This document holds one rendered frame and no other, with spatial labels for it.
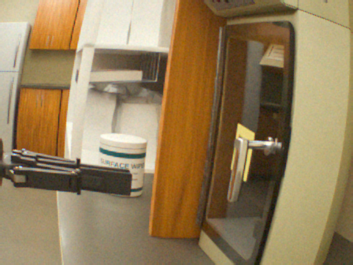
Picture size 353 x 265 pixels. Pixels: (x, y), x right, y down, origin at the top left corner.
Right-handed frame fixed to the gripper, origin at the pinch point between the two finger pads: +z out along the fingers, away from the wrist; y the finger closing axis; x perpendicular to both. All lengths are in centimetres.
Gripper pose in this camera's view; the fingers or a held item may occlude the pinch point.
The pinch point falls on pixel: (104, 179)
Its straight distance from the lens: 62.5
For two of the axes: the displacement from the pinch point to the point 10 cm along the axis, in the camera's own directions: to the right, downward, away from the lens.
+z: 9.6, 0.9, 2.5
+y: -2.4, -1.7, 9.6
